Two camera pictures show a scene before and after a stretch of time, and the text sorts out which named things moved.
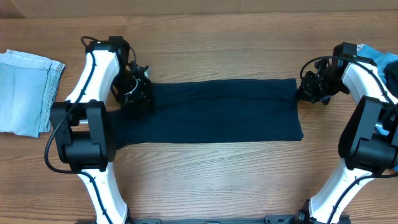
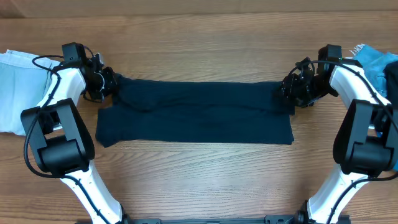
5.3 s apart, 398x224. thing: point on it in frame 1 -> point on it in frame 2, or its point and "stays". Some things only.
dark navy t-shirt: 217,111 stays
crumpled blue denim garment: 381,58 stays
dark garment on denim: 390,72 stays
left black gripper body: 140,90 -> 109,80
